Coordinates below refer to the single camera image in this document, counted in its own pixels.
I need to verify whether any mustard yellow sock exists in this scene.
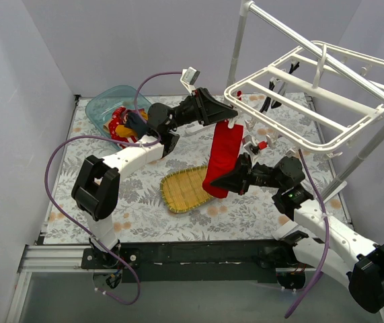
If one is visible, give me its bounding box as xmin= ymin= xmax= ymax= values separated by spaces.
xmin=115 ymin=124 xmax=138 ymax=138

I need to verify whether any red sock with white pattern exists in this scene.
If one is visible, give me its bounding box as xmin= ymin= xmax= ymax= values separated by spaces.
xmin=109 ymin=106 xmax=127 ymax=141

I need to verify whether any beige striped sock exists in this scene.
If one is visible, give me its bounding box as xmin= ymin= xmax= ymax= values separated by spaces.
xmin=103 ymin=122 xmax=110 ymax=134

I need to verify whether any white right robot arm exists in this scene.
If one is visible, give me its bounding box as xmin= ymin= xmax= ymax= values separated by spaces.
xmin=210 ymin=153 xmax=384 ymax=314

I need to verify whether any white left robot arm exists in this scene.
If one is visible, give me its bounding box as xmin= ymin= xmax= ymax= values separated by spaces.
xmin=71 ymin=87 xmax=238 ymax=269

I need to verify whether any white clip sock hanger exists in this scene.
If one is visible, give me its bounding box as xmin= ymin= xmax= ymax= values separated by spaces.
xmin=224 ymin=41 xmax=384 ymax=155

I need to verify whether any black white striped sock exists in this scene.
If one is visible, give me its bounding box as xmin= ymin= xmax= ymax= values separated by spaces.
xmin=260 ymin=77 xmax=281 ymax=114

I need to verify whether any woven bamboo tray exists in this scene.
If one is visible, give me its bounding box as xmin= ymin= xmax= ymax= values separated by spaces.
xmin=160 ymin=166 xmax=214 ymax=214

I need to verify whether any teal transparent plastic basin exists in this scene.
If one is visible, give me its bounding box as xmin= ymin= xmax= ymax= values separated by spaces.
xmin=85 ymin=85 xmax=151 ymax=143

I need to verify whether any white drying rack stand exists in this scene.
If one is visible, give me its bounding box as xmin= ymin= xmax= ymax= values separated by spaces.
xmin=224 ymin=1 xmax=384 ymax=198

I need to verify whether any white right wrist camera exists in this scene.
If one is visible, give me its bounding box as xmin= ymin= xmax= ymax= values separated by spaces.
xmin=242 ymin=135 xmax=276 ymax=165

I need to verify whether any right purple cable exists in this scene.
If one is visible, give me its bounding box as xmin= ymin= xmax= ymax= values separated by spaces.
xmin=284 ymin=147 xmax=330 ymax=319

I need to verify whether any purple cable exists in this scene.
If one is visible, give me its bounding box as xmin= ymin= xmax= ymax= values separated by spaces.
xmin=284 ymin=147 xmax=330 ymax=319
xmin=44 ymin=70 xmax=188 ymax=306

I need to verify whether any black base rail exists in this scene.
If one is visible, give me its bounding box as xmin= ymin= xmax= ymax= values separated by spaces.
xmin=81 ymin=240 xmax=307 ymax=289

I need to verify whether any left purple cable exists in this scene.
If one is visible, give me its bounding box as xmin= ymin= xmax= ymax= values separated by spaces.
xmin=44 ymin=70 xmax=188 ymax=306

